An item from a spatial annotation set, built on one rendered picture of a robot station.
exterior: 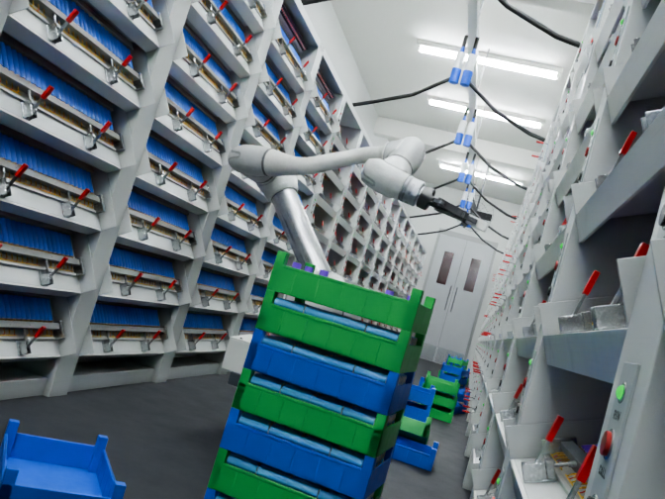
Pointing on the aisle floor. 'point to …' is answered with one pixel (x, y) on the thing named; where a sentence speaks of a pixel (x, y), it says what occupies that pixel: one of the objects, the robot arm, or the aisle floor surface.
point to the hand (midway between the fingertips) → (477, 223)
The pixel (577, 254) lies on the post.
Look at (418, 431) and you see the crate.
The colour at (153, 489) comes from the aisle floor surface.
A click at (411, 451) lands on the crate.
